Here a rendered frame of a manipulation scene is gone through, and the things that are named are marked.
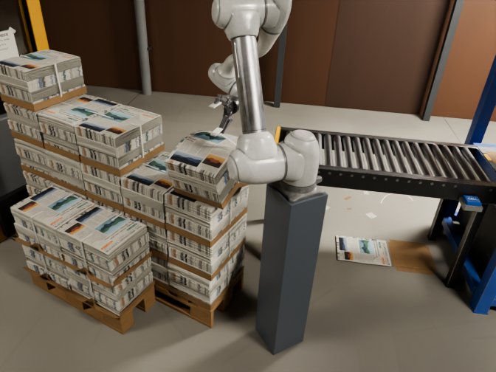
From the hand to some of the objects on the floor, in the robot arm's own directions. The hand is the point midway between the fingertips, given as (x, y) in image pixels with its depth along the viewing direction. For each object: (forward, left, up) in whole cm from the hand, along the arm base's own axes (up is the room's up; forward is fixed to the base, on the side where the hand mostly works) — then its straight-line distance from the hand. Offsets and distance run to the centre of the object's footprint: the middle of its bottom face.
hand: (212, 119), depth 196 cm
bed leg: (-19, -177, -121) cm, 215 cm away
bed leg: (-59, -147, -121) cm, 199 cm away
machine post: (-82, -146, -121) cm, 207 cm away
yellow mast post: (+157, +57, -121) cm, 206 cm away
